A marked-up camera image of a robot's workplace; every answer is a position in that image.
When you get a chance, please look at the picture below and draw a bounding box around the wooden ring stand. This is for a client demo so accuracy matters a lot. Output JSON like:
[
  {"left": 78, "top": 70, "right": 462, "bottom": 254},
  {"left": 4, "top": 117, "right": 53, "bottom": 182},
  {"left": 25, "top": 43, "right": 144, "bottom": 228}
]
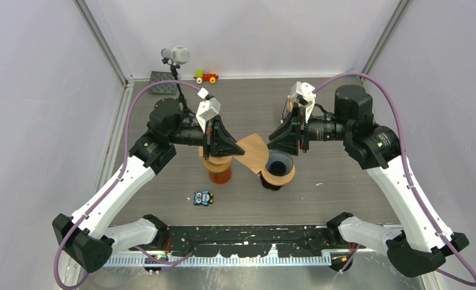
[{"left": 260, "top": 161, "right": 296, "bottom": 190}]

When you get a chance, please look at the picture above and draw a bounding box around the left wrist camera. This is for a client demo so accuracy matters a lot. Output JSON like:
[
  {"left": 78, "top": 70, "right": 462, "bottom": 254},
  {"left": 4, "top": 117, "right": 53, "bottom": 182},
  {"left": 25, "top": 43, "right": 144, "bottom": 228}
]
[{"left": 196, "top": 88, "right": 221, "bottom": 132}]

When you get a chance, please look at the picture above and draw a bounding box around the dark grey studded plate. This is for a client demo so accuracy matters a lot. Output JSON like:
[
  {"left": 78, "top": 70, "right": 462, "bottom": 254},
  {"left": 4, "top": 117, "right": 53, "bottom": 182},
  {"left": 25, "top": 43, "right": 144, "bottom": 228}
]
[{"left": 147, "top": 71, "right": 178, "bottom": 95}]

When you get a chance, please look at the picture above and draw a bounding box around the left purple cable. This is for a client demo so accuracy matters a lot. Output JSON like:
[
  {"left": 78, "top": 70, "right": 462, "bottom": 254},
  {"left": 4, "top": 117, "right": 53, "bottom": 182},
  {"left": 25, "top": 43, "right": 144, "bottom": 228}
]
[{"left": 53, "top": 80, "right": 201, "bottom": 290}]

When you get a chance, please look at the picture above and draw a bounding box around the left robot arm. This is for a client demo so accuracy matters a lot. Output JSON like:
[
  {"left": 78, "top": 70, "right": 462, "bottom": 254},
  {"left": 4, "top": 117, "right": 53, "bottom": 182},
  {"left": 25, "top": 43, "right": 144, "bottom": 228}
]
[{"left": 53, "top": 98, "right": 245, "bottom": 273}]

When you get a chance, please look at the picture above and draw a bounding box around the wooden ring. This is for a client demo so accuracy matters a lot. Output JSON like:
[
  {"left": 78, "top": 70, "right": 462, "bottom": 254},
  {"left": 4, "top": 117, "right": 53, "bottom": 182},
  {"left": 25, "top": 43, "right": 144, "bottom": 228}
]
[{"left": 202, "top": 158, "right": 233, "bottom": 175}]

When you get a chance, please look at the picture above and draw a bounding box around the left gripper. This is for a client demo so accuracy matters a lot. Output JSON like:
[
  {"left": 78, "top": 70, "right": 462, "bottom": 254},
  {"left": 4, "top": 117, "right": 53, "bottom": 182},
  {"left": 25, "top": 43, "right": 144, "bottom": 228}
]
[{"left": 169, "top": 115, "right": 245, "bottom": 160}]

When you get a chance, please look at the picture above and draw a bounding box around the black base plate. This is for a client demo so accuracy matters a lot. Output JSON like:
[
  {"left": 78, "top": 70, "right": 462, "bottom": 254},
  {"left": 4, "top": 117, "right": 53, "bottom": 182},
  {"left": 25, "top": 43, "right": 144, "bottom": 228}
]
[{"left": 128, "top": 224, "right": 367, "bottom": 259}]

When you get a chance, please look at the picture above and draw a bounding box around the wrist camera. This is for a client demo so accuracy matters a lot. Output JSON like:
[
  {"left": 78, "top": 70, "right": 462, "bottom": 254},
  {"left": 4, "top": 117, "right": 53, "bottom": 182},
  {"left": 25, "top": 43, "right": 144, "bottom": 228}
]
[
  {"left": 289, "top": 81, "right": 316, "bottom": 123},
  {"left": 196, "top": 88, "right": 221, "bottom": 132}
]

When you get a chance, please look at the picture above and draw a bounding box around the silver microphone on tripod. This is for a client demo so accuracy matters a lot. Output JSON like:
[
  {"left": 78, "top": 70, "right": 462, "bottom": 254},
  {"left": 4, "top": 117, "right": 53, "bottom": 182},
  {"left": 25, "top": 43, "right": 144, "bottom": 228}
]
[{"left": 161, "top": 45, "right": 195, "bottom": 117}]

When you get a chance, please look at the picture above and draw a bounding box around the amber glass carafe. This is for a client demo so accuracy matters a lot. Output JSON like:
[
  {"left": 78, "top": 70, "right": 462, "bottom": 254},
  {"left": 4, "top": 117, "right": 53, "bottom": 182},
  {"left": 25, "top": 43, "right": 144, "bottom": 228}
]
[{"left": 208, "top": 169, "right": 232, "bottom": 184}]

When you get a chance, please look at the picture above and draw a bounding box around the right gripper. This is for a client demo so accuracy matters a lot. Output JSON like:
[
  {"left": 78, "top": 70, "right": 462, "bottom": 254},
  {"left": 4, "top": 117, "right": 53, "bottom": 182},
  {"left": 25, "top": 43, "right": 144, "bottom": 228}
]
[{"left": 266, "top": 101, "right": 352, "bottom": 155}]

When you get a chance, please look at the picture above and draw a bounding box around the orange coffee filter box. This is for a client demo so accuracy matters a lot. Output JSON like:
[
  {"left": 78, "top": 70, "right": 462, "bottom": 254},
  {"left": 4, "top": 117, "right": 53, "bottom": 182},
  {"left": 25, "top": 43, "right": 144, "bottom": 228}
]
[{"left": 280, "top": 96, "right": 294, "bottom": 124}]

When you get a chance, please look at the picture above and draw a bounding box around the colourful toy car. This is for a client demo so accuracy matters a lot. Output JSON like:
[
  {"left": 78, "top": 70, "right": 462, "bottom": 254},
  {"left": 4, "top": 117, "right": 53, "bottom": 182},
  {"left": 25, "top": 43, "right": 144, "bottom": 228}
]
[{"left": 193, "top": 70, "right": 219, "bottom": 84}]

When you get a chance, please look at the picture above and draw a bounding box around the blue owl sticker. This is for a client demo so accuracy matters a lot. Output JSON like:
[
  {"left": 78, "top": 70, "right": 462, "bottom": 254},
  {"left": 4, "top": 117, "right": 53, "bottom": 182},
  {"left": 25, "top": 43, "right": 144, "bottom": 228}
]
[{"left": 194, "top": 190, "right": 214, "bottom": 206}]

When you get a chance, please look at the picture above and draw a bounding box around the blue plastic dripper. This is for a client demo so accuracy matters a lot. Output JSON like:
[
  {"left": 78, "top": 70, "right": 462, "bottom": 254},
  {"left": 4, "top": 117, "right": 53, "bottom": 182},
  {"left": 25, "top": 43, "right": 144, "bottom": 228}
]
[{"left": 265, "top": 150, "right": 294, "bottom": 176}]

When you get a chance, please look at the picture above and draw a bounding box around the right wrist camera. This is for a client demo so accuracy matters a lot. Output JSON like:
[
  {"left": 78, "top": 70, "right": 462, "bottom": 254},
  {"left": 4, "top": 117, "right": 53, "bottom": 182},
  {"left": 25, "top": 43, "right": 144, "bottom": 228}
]
[{"left": 289, "top": 81, "right": 316, "bottom": 123}]

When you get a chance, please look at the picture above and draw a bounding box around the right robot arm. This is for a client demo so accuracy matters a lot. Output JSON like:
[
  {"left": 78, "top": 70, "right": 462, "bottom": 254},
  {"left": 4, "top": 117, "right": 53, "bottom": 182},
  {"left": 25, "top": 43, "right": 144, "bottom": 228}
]
[{"left": 268, "top": 82, "right": 469, "bottom": 277}]

